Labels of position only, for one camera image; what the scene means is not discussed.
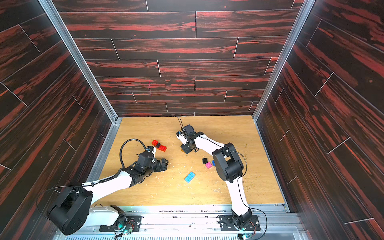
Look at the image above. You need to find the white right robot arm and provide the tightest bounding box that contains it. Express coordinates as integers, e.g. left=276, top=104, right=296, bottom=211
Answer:
left=177, top=131, right=253, bottom=229

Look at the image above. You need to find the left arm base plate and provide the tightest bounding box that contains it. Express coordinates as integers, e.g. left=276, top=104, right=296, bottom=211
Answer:
left=99, top=215, right=143, bottom=234

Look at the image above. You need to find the aluminium corner post right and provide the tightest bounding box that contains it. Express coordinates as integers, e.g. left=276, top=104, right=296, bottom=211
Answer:
left=253, top=0, right=316, bottom=125

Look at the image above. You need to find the aluminium corner post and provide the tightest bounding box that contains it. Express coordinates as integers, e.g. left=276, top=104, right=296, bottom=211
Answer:
left=253, top=0, right=316, bottom=125
left=39, top=0, right=122, bottom=124

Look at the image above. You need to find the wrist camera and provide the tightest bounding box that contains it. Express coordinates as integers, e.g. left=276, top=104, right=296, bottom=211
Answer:
left=135, top=151, right=156, bottom=169
left=182, top=125, right=196, bottom=138

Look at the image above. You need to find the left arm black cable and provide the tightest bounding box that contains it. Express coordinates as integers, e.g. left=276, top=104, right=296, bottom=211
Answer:
left=35, top=138, right=148, bottom=220

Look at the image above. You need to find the pink lego brick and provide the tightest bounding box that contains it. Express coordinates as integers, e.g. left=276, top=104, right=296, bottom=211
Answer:
left=205, top=162, right=213, bottom=169

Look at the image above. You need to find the aluminium front rail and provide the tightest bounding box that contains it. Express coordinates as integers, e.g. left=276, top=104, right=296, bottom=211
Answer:
left=53, top=211, right=310, bottom=240

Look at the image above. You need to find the aluminium corner post left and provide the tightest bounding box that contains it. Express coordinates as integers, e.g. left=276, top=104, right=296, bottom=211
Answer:
left=39, top=0, right=122, bottom=124

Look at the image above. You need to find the light blue lego plate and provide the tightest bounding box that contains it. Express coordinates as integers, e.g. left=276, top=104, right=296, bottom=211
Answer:
left=184, top=172, right=196, bottom=184

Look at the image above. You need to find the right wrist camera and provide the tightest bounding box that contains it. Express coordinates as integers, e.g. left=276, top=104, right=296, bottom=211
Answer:
left=182, top=125, right=196, bottom=138

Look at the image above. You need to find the red 2x4 lego brick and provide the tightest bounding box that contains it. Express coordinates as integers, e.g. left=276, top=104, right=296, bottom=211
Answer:
left=158, top=145, right=167, bottom=152

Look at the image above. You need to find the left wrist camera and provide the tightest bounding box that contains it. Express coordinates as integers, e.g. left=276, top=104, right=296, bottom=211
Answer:
left=135, top=151, right=156, bottom=169

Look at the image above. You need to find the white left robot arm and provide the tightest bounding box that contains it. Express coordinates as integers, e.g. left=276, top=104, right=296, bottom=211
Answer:
left=47, top=159, right=169, bottom=236

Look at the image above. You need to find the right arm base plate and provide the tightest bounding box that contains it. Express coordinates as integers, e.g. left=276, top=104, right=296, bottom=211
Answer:
left=216, top=215, right=261, bottom=232

